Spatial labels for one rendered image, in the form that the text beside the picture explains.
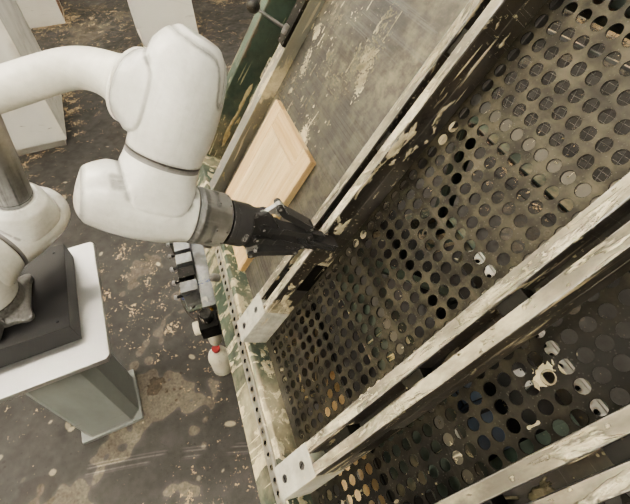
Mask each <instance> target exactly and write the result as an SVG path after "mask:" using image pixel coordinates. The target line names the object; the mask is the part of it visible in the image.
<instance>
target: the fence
mask: <svg viewBox="0 0 630 504"><path fill-rule="evenodd" d="M324 2H325V0H309V2H308V4H307V6H306V8H305V10H304V12H303V14H302V16H301V18H300V20H299V22H298V24H297V26H296V28H295V29H294V31H293V33H292V35H291V37H290V39H289V41H288V43H287V45H286V47H285V48H284V47H282V46H281V44H280V43H279V45H278V47H277V49H276V51H275V53H274V55H273V57H272V59H271V61H270V63H269V65H268V67H267V69H266V71H265V73H264V75H263V77H262V79H261V81H260V83H259V85H258V87H257V89H256V91H255V93H254V95H253V97H252V99H251V101H250V103H249V105H248V107H247V109H246V111H245V113H244V115H243V117H242V119H241V121H240V123H239V125H238V127H237V129H236V131H235V133H234V135H233V137H232V139H231V141H230V143H229V145H228V147H227V149H226V151H225V153H224V155H223V157H222V159H221V161H220V163H219V165H218V167H217V169H216V171H215V173H214V175H213V177H212V179H211V181H210V183H209V184H210V188H211V190H214V191H218V192H222V193H223V192H224V190H225V188H226V186H227V184H228V183H229V181H230V179H231V177H232V175H233V173H234V171H235V169H236V167H237V166H238V164H239V162H240V160H241V158H242V156H243V154H244V152H245V151H246V149H247V147H248V145H249V143H250V141H251V139H252V137H253V136H254V134H255V132H256V130H257V128H258V126H259V124H260V122H261V121H262V119H263V117H264V115H265V113H266V111H267V109H268V107H269V106H270V104H271V102H272V100H273V98H274V96H275V94H276V92H277V91H278V89H279V87H280V85H281V83H282V81H283V79H284V77H285V76H286V74H287V72H288V70H289V68H290V66H291V64H292V62H293V61H294V59H295V57H296V55H297V53H298V51H299V49H300V47H301V45H302V44H303V42H304V40H305V38H306V36H307V34H308V32H309V30H310V29H311V27H312V25H313V23H314V21H315V19H316V17H317V15H318V14H319V12H320V10H321V8H322V6H323V4H324Z"/></svg>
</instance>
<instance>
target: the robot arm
mask: <svg viewBox="0 0 630 504"><path fill-rule="evenodd" d="M226 85H227V68H226V64H225V62H224V59H223V56H222V52H221V51H220V49H219V48H218V47H217V46H216V45H214V44H213V43H212V42H210V41H209V40H207V39H206V38H204V37H203V36H201V35H200V34H198V33H197V32H195V31H194V30H192V29H191V28H189V27H187V26H185V25H184V24H178V23H177V24H175V25H167V26H166V27H164V28H162V29H161V30H159V31H158V32H157V33H156V34H154V35H153V36H152V38H151V39H150V41H149V44H148V46H147V48H143V47H132V48H130V49H128V50H126V51H125V52H124V53H116V52H112V51H109V50H105V49H101V48H96V47H89V46H63V47H57V48H52V49H48V50H44V51H41V52H37V53H34V54H30V55H27V56H24V57H20V58H17V59H14V60H10V61H7V62H4V63H0V340H1V337H2V334H3V330H4V328H7V327H10V326H13V325H16V324H20V323H28V322H30V321H32V320H33V319H34V318H35V314H34V312H33V310H32V283H33V280H34V278H33V276H32V275H31V274H24V275H22V276H20V277H19V275H20V274H21V272H22V270H23V268H24V266H26V265H27V264H28V263H29V262H31V261H32V260H33V259H35V258H36V257H37V256H39V255H40V254H41V253H42V252H43V251H45V250H46V249H47V248H48V247H49V246H50V245H51V244H52V243H53V242H54V241H55V240H56V239H57V238H58V237H59V236H60V235H61V234H62V233H63V231H64V230H65V228H66V227H67V225H68V222H69V219H70V215H71V212H70V207H69V205H68V203H67V201H66V200H65V199H64V198H63V197H62V196H61V195H60V194H59V193H57V192H56V191H54V190H52V189H50V188H47V187H42V186H38V185H36V184H34V183H31V182H29V180H28V178H27V175H26V173H25V171H24V168H23V166H22V163H21V161H20V159H19V156H18V154H17V152H16V149H15V147H14V144H13V142H12V140H11V137H10V135H9V133H8V130H7V128H6V125H5V123H4V121H3V118H2V116H1V114H3V113H6V112H9V111H12V110H15V109H18V108H21V107H24V106H27V105H30V104H33V103H36V102H39V101H42V100H45V99H48V98H51V97H54V96H57V95H61V94H64V93H67V92H71V91H75V90H88V91H91V92H94V93H97V94H98V95H100V96H102V97H103V98H104V99H105V100H106V105H107V109H108V111H109V113H110V115H111V116H112V117H113V118H114V119H115V120H117V121H118V122H119V123H120V124H121V126H122V128H123V129H124V130H126V131H127V137H126V142H125V145H124V148H123V150H122V153H121V155H120V157H119V159H118V161H116V160H111V159H101V160H96V161H92V162H89V163H86V164H84V165H82V166H81V168H80V170H79V173H78V176H77V179H76V183H75V188H74V194H73V205H74V209H75V212H76V214H77V215H78V217H79V218H80V219H81V221H82V222H83V223H85V224H87V225H89V226H92V227H94V228H97V229H99V230H102V231H105V232H108V233H112V234H116V235H119V236H123V237H127V238H131V239H136V240H142V241H149V242H159V243H168V242H186V243H190V244H200V245H206V246H212V247H218V246H220V245H221V244H226V245H231V246H237V247H241V246H244V247H245V250H246V254H247V257H248V258H254V257H258V256H277V255H296V254H298V250H300V249H304V248H306V249H312V250H316V249H322V250H327V251H333V252H334V251H335V250H336V249H337V248H338V245H337V243H336V241H335V239H334V237H333V236H329V235H325V234H324V233H323V232H322V231H318V230H315V228H314V226H313V224H312V222H311V220H310V219H309V218H307V217H305V216H304V215H302V214H300V213H298V212H296V211H294V210H293V209H291V208H289V207H287V206H285V205H284V204H283V203H282V201H281V200H280V199H279V198H276V199H274V204H273V205H271V206H269V207H267V208H266V207H254V206H252V205H250V204H248V203H244V202H240V201H236V200H232V199H231V198H230V196H229V195H227V194H226V193H222V192H218V191H214V190H210V189H206V188H204V187H201V186H197V179H198V174H199V171H200V168H201V165H202V163H203V160H204V158H205V156H206V155H207V153H208V151H209V149H210V147H211V144H212V142H213V139H214V137H215V134H216V131H217V127H218V124H219V121H220V117H221V113H222V109H223V105H224V100H225V94H226ZM272 214H275V215H277V216H278V217H280V216H282V217H283V218H284V219H286V220H287V221H289V222H286V221H281V220H279V219H278V218H276V217H273V216H272ZM290 222H291V223H290ZM288 248H290V249H288Z"/></svg>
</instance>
